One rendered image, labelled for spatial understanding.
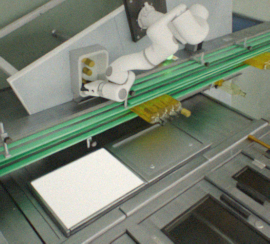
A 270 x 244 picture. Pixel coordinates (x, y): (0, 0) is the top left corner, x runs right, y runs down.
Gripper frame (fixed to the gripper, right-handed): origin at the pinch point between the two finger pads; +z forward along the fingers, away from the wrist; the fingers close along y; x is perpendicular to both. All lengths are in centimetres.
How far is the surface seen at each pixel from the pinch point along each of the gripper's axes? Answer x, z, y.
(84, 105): -11.2, 1.9, -1.9
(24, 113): -21, 48, -15
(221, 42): -1, -4, 113
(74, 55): 16.0, -0.6, -4.1
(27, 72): 12.0, 5.9, -25.9
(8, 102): -17, 65, -17
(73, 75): 5.2, 3.6, -3.9
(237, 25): 2, 13, 162
